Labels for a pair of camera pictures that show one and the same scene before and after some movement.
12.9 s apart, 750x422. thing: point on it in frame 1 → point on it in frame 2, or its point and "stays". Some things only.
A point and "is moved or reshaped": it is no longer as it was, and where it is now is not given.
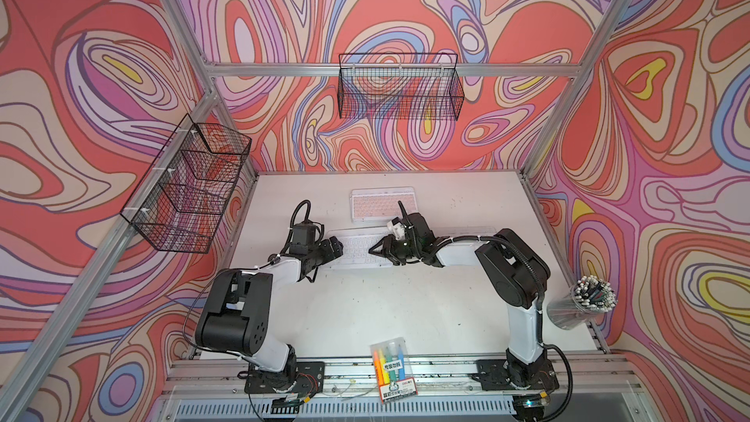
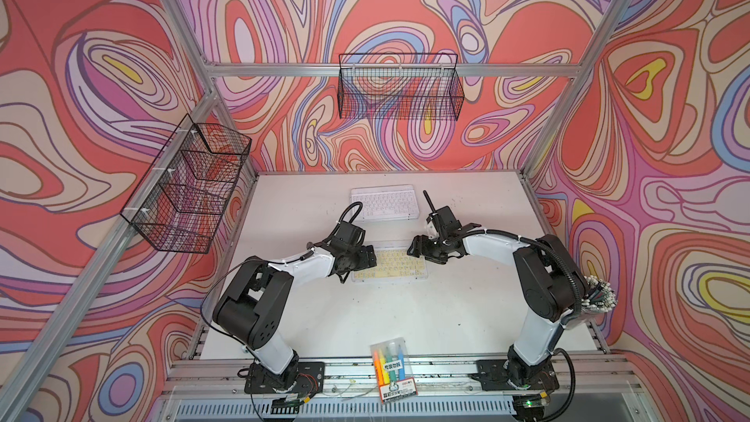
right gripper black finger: (387, 243) → (415, 248)
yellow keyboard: (472, 231) is moved or reshaped
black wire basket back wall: (399, 86) stays
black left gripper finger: (337, 246) → (368, 256)
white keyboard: (356, 243) → (386, 203)
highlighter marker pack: (392, 369) stays
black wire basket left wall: (179, 203) stays
